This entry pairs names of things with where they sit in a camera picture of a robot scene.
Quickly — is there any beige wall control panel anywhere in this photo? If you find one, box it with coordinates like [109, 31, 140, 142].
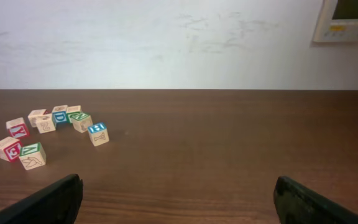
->
[312, 0, 358, 43]

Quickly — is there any blue D wooden block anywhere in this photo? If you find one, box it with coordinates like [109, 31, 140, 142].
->
[52, 105, 68, 124]

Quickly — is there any blue H wooden block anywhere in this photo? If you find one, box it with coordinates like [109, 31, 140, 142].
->
[88, 123, 109, 146]

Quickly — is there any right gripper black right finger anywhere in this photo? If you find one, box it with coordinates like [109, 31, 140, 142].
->
[273, 176, 358, 224]

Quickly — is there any red Y wooden block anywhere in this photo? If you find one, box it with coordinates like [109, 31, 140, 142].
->
[6, 117, 30, 139]

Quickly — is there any red-sided wooden block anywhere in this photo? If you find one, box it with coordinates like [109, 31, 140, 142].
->
[28, 109, 49, 128]

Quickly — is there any green-sided rear wooden block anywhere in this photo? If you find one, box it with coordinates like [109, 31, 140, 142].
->
[66, 105, 82, 123]

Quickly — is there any red E wooden block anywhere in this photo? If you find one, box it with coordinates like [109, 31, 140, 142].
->
[0, 137, 23, 162]

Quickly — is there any plain snake wooden block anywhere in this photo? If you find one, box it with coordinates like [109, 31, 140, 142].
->
[35, 114, 56, 134]

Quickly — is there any green V wooden block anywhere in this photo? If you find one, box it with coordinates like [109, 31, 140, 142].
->
[19, 142, 47, 170]

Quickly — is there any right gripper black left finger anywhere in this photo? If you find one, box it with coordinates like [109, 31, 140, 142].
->
[0, 174, 83, 224]

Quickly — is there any green N wooden block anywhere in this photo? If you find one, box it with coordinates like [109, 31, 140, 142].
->
[71, 113, 93, 133]

